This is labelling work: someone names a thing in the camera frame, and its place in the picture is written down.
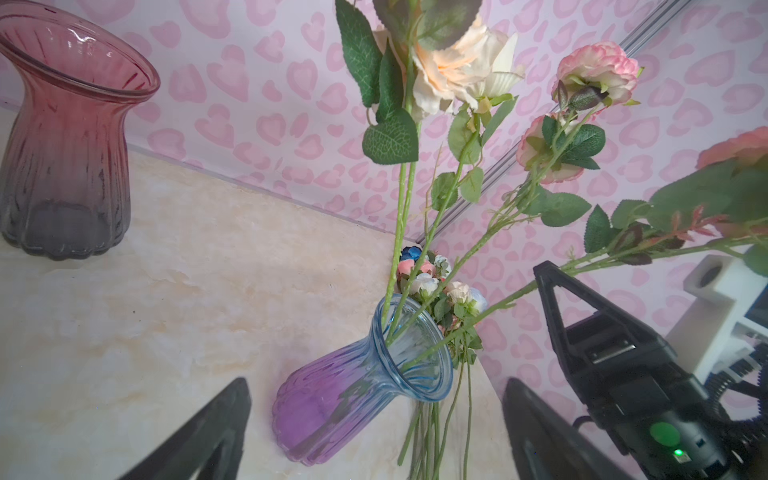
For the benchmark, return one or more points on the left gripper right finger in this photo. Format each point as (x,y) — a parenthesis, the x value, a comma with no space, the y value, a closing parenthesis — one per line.
(544,446)

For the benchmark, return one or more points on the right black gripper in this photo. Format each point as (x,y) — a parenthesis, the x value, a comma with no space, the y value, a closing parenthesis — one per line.
(628,378)

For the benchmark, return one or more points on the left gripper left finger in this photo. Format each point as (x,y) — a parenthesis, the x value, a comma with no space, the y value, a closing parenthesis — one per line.
(209,445)

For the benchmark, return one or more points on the purple blue glass vase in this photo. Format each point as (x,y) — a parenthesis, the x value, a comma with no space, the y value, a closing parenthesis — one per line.
(324,404)

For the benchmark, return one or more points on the coral pink rose stem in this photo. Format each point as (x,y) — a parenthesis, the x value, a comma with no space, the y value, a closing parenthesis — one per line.
(721,206)

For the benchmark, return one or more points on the pink carnation flower stem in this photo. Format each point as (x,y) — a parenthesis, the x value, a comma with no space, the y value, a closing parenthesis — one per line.
(589,80)

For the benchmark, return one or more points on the cream rose flower stem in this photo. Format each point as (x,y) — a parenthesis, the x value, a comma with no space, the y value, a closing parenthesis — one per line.
(427,58)

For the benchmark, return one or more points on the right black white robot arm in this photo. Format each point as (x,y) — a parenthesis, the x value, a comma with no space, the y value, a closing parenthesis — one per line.
(737,405)

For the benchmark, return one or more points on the red glass vase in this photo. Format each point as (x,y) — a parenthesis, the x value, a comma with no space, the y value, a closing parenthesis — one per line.
(65,185)

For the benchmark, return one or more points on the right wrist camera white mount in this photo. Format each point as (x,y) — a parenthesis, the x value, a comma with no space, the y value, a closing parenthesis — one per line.
(726,321)

